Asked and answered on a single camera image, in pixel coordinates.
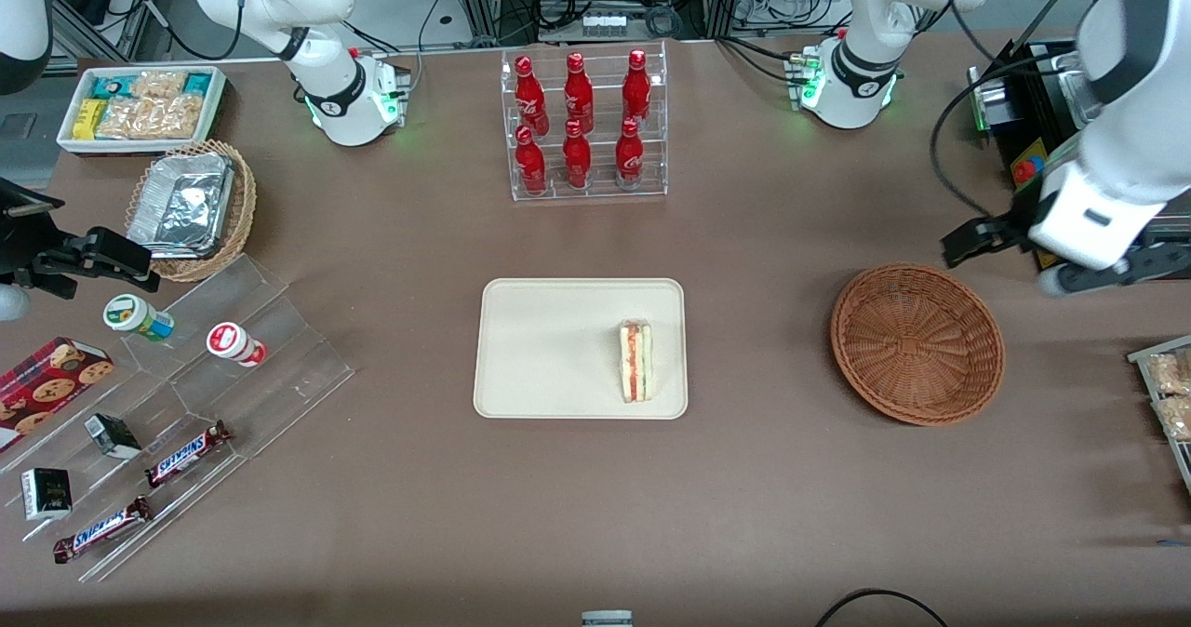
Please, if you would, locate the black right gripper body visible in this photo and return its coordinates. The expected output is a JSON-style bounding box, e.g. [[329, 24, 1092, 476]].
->
[[0, 177, 96, 300]]

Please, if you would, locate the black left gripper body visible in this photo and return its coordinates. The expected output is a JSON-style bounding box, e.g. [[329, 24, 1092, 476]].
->
[[984, 208, 1037, 258]]

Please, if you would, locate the triangular sandwich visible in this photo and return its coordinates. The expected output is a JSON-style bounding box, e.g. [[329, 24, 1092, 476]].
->
[[619, 319, 657, 404]]

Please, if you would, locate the brown round wicker basket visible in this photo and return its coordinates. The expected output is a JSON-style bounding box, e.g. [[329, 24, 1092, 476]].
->
[[830, 263, 1006, 426]]

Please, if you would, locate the light tan wicker basket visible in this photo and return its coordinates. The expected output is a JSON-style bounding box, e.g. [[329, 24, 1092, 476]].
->
[[125, 140, 258, 283]]

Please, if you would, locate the grey metal tray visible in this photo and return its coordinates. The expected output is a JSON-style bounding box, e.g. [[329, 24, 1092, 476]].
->
[[1127, 334, 1191, 499]]

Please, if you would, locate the beige rectangular plastic tray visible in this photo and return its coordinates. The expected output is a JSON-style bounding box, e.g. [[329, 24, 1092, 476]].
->
[[473, 278, 689, 420]]

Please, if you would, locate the green lid yogurt cup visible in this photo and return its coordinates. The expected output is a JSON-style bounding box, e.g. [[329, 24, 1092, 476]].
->
[[102, 294, 175, 343]]

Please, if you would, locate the black control box with buttons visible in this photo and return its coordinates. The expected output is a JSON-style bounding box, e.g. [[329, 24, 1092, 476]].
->
[[968, 37, 1191, 284]]

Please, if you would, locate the aluminium foil container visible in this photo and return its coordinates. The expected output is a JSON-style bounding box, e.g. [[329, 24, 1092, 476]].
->
[[127, 153, 235, 260]]

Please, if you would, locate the red lid yogurt cup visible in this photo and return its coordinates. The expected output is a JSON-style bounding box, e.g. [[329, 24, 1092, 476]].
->
[[206, 322, 268, 368]]

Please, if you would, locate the clear bag of crackers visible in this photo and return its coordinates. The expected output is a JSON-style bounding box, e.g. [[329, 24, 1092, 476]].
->
[[130, 70, 190, 100], [149, 94, 207, 140], [96, 97, 159, 140]]

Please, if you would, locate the yellow snack packet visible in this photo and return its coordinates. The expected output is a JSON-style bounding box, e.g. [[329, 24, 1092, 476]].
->
[[73, 99, 109, 141]]

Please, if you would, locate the red cookie box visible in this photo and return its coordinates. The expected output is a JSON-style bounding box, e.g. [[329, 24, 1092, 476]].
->
[[0, 336, 115, 453]]

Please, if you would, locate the steel pan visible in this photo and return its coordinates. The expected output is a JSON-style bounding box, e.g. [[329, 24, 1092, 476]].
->
[[1059, 48, 1113, 131]]

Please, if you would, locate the small black box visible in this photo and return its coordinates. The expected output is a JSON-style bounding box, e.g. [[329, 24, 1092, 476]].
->
[[20, 468, 74, 522], [84, 413, 142, 460]]

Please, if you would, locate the clear acrylic stepped display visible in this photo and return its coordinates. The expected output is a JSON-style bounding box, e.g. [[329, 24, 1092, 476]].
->
[[0, 253, 355, 583]]

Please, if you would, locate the white rectangular snack bin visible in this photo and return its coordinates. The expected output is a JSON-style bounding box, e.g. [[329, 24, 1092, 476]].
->
[[56, 65, 227, 157]]

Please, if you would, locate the snickers chocolate bar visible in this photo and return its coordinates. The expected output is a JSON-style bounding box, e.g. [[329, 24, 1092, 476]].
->
[[52, 496, 154, 565], [145, 420, 232, 488]]

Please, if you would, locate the clear bag of pastry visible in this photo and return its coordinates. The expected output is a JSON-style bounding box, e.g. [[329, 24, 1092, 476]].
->
[[1146, 351, 1191, 396], [1154, 396, 1191, 443]]

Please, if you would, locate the red cola bottle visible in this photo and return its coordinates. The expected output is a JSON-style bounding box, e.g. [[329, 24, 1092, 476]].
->
[[564, 52, 595, 135], [515, 56, 550, 137], [622, 48, 651, 126], [515, 125, 547, 196], [562, 120, 593, 191], [615, 117, 645, 189]]

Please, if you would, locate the clear acrylic bottle rack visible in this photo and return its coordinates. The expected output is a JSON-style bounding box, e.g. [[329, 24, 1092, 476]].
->
[[501, 41, 669, 203]]

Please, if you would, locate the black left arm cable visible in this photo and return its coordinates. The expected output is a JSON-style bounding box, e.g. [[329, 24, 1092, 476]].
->
[[929, 0, 1099, 228]]

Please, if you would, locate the black floor cable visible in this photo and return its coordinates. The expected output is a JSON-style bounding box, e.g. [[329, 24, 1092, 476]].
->
[[816, 588, 951, 627]]

